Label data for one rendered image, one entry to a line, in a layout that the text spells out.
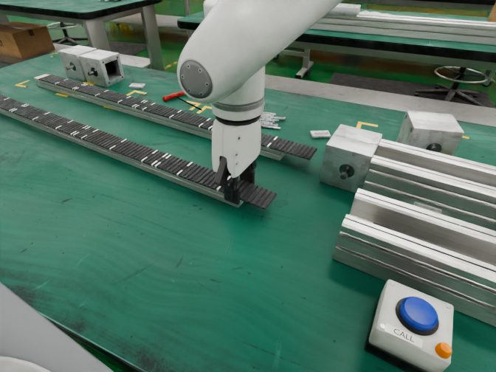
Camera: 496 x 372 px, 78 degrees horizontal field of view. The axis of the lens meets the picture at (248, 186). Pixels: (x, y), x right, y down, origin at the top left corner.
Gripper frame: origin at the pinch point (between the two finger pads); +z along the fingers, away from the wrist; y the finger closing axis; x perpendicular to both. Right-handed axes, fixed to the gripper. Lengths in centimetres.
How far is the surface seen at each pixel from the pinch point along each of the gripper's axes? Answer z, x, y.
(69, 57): -4, -89, -29
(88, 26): 14, -207, -123
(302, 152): 0.5, 5.8, -18.0
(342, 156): -3.8, 15.5, -14.0
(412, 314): -3.3, 32.0, 14.1
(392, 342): -0.8, 31.0, 17.0
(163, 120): 2.9, -36.0, -17.8
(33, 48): 53, -342, -146
